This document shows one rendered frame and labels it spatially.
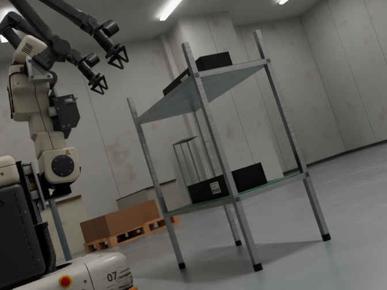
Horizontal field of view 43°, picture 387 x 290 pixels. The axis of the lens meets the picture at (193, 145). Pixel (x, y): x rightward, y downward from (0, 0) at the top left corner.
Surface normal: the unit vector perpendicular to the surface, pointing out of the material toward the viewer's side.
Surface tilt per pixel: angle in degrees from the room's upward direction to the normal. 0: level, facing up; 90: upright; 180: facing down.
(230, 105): 90
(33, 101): 90
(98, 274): 90
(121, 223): 90
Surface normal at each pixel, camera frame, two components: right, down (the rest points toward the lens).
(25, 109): 0.39, -0.20
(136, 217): 0.58, -0.25
